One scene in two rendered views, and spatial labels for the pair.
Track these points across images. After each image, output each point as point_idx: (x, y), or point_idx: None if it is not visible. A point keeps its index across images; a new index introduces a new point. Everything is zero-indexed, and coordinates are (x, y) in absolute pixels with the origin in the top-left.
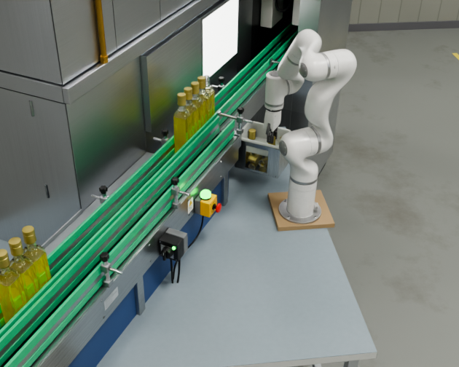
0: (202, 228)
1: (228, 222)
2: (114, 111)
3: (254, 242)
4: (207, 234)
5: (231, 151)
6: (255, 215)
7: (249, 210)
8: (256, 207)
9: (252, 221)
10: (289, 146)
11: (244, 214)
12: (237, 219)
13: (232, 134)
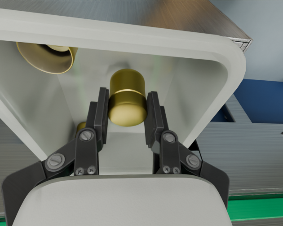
0: (274, 82)
1: (268, 53)
2: None
3: None
4: None
5: (254, 167)
6: (262, 6)
7: (239, 25)
8: (228, 13)
9: None
10: None
11: (250, 32)
12: (264, 41)
13: (239, 216)
